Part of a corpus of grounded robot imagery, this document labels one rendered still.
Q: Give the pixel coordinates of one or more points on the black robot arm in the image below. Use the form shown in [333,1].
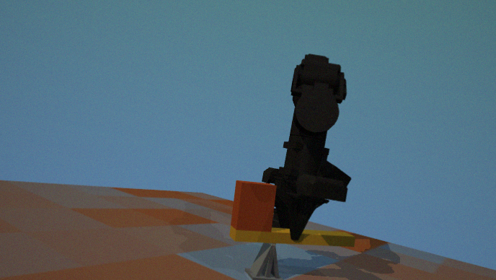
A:
[317,88]

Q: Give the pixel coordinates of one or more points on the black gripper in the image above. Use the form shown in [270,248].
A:
[299,190]

